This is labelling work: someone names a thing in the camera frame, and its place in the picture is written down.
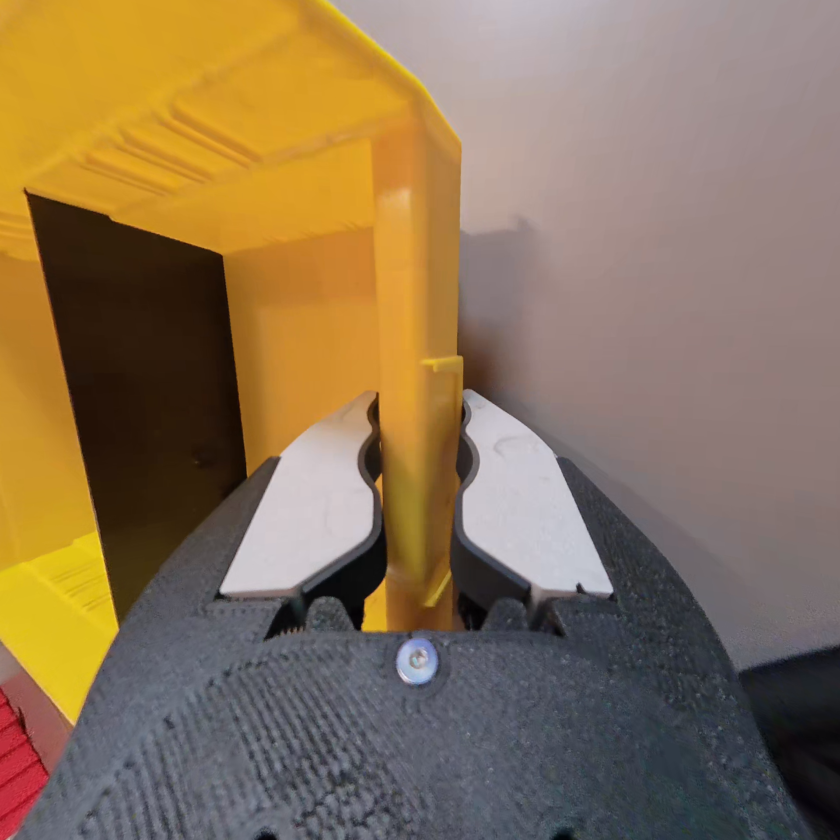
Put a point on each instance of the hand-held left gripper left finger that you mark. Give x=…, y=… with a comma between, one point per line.
x=308, y=518

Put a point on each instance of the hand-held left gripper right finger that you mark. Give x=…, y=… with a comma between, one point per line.
x=525, y=518

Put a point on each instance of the yellow plastic bin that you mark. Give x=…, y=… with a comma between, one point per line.
x=295, y=98

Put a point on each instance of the red ribbed object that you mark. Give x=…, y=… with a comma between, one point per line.
x=16, y=754

